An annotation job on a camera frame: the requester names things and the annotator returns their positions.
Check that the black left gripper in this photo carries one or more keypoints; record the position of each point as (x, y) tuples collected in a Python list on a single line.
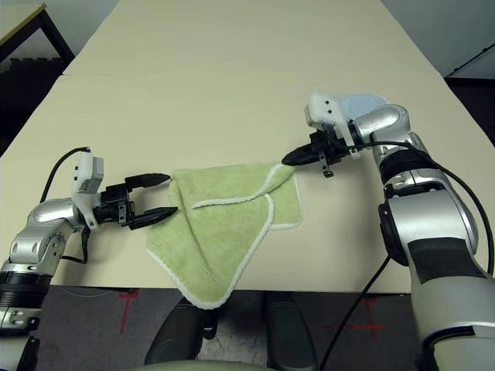
[(114, 203)]

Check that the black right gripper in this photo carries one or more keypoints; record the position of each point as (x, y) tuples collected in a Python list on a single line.
[(328, 148)]

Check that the green towel with white trim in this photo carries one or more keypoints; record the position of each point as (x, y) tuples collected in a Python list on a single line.
[(216, 239)]

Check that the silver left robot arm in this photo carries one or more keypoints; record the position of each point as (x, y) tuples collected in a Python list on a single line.
[(35, 232)]

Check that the folded light blue towel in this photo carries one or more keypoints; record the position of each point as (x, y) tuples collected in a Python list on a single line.
[(363, 104)]

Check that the grey robot left leg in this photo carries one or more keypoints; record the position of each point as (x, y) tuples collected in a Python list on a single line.
[(174, 336)]

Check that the grey robot leg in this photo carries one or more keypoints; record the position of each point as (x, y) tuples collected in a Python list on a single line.
[(174, 336), (290, 332)]

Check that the beige robot torso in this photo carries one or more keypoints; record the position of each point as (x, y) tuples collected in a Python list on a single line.
[(201, 366)]

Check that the grey robot right leg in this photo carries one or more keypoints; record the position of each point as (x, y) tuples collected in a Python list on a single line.
[(290, 332)]

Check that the black foam floor mats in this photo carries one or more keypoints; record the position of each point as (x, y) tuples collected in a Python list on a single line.
[(31, 65)]

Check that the red tape cross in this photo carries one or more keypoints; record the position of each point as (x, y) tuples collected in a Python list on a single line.
[(374, 320)]

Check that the black low cabinet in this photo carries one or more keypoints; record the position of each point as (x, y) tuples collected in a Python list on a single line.
[(475, 100)]

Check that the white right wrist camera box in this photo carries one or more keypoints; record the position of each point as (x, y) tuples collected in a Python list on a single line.
[(325, 108)]

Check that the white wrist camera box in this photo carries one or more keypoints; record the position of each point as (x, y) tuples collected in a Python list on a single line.
[(87, 174), (325, 108)]

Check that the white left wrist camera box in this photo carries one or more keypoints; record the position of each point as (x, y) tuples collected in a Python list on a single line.
[(87, 174)]

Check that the black vertical post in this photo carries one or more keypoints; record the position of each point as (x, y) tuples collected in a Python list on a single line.
[(209, 324)]

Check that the side table with black frame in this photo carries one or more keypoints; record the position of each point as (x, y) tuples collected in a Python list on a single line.
[(15, 17)]

